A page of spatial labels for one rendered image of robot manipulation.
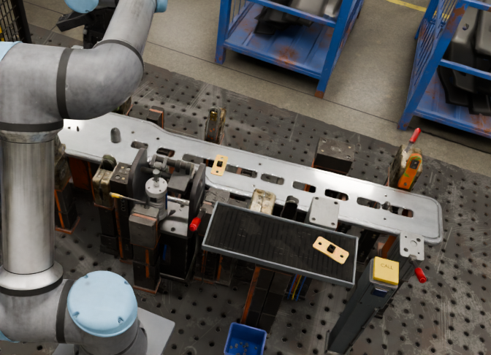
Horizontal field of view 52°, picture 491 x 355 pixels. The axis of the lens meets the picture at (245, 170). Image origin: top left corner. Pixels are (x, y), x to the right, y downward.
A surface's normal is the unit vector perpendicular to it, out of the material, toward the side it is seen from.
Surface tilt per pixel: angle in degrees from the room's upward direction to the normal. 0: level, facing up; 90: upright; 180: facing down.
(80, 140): 0
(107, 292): 8
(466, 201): 0
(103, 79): 50
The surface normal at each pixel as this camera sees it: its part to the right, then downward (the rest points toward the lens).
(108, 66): 0.60, -0.30
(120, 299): 0.25, -0.64
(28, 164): 0.41, 0.30
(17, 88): 0.06, 0.29
